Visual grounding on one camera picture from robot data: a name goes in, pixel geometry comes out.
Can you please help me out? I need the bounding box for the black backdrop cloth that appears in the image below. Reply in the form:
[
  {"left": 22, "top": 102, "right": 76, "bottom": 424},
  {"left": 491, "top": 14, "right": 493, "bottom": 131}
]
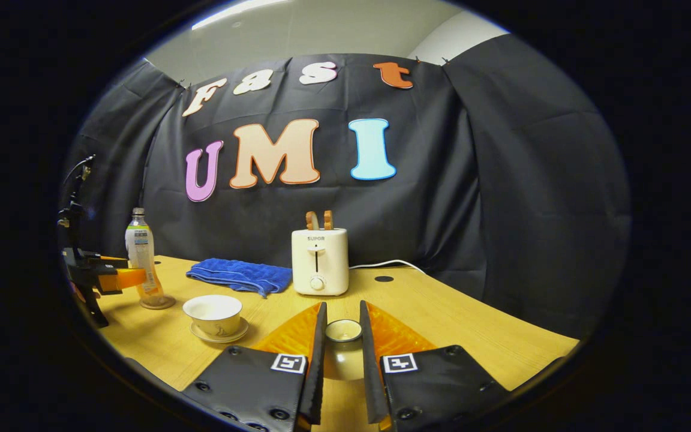
[{"left": 61, "top": 33, "right": 631, "bottom": 340}]

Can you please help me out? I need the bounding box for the cream ceramic teacup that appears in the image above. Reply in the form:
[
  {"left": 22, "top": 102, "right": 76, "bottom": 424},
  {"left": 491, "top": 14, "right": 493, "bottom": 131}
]
[{"left": 182, "top": 294, "right": 243, "bottom": 337}]

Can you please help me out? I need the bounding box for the cream ceramic saucer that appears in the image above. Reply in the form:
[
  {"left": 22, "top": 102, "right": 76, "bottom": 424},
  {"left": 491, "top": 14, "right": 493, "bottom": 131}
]
[{"left": 190, "top": 317, "right": 250, "bottom": 344}]

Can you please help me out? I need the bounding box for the cream toaster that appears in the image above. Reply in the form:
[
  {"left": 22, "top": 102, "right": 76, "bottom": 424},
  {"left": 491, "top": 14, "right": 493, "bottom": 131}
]
[{"left": 291, "top": 228, "right": 350, "bottom": 296}]

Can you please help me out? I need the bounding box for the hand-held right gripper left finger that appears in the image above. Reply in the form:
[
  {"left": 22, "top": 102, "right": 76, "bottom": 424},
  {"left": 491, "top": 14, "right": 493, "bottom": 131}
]
[{"left": 181, "top": 301, "right": 328, "bottom": 432}]

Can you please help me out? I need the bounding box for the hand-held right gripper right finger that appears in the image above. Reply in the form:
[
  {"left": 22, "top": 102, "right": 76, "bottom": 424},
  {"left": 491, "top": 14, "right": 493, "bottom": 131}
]
[{"left": 359, "top": 300, "right": 511, "bottom": 432}]

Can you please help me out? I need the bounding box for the round cork coaster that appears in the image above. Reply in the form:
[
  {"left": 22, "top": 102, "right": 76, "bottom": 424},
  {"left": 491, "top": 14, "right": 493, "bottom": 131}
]
[{"left": 140, "top": 294, "right": 176, "bottom": 311}]

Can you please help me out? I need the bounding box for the clear plastic water bottle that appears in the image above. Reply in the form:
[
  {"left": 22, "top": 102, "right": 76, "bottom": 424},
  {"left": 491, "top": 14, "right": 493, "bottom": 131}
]
[{"left": 125, "top": 208, "right": 166, "bottom": 304}]

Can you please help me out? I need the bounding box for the white power cord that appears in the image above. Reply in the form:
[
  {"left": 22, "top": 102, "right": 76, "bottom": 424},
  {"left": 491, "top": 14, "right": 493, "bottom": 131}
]
[{"left": 348, "top": 259, "right": 427, "bottom": 275}]

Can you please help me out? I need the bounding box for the blue towel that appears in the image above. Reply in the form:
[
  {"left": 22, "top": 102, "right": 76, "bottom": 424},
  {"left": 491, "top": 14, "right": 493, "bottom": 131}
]
[{"left": 187, "top": 258, "right": 293, "bottom": 299}]

